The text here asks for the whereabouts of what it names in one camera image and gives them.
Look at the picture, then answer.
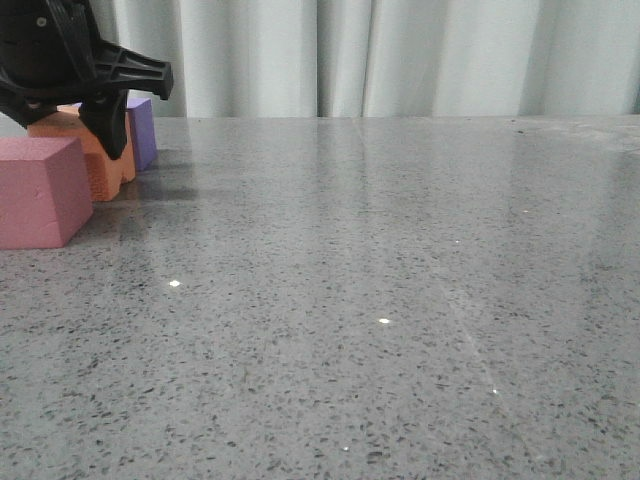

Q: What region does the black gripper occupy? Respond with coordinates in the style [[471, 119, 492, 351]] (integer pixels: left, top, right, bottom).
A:
[[1, 1, 174, 160]]

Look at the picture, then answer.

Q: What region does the orange foam cube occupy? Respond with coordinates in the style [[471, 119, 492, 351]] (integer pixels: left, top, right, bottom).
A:
[[27, 106, 136, 202]]

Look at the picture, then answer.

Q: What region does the purple foam cube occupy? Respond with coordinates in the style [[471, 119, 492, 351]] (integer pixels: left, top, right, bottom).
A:
[[72, 97, 159, 173]]

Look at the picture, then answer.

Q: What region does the grey-white curtain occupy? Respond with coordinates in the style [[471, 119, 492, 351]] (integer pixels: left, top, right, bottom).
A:
[[93, 1, 639, 118]]

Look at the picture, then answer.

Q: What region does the pink foam cube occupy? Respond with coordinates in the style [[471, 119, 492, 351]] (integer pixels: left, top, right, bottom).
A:
[[1, 137, 93, 250]]

